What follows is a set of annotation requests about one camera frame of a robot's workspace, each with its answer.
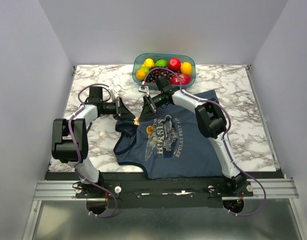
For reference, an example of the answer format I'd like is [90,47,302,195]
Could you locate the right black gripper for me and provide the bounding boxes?
[138,93,165,123]

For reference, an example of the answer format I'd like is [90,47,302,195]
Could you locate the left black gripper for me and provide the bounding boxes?
[100,96,136,120]

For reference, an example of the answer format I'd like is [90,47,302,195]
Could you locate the blue printed tank top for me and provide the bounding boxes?
[113,104,223,179]

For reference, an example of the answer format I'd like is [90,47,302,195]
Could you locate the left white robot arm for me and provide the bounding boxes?
[51,83,135,198]

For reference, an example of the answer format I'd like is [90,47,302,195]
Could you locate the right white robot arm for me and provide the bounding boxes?
[138,76,247,196]

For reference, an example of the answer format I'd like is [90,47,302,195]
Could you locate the orange fruit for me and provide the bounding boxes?
[135,69,147,81]

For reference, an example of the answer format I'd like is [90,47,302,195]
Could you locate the dark grape bunch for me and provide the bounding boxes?
[145,66,175,83]

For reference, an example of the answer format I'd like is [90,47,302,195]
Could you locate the light green fruit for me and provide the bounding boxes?
[139,66,150,75]

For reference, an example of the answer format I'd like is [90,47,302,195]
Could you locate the yellow lemon left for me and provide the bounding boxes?
[142,58,155,69]

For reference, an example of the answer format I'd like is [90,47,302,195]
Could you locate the yellow lemon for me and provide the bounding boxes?
[180,62,193,75]
[142,58,155,69]

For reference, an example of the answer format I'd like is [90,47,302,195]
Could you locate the red pomegranate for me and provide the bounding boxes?
[170,73,191,85]

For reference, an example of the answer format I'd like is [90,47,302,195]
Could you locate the green lime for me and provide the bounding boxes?
[154,59,168,68]

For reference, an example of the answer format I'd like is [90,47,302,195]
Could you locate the teal plastic fruit container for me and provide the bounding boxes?
[132,53,196,88]

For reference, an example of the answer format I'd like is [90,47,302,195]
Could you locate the red apple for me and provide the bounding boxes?
[168,57,182,72]

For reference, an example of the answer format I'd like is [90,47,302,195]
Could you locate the yellow lemon right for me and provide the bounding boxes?
[180,62,193,75]

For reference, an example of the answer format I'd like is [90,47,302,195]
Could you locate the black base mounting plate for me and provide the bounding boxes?
[44,171,285,210]

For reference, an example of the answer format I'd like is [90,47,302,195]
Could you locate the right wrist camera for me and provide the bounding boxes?
[138,85,150,95]

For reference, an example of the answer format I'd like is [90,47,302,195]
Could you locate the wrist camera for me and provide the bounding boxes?
[110,84,122,102]
[138,85,150,95]

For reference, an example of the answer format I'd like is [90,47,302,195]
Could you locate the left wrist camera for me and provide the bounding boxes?
[110,84,122,102]

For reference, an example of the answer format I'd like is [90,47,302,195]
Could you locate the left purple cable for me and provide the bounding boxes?
[68,83,119,219]

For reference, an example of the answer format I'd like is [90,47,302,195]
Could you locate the aluminium rail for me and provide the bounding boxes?
[33,178,299,202]

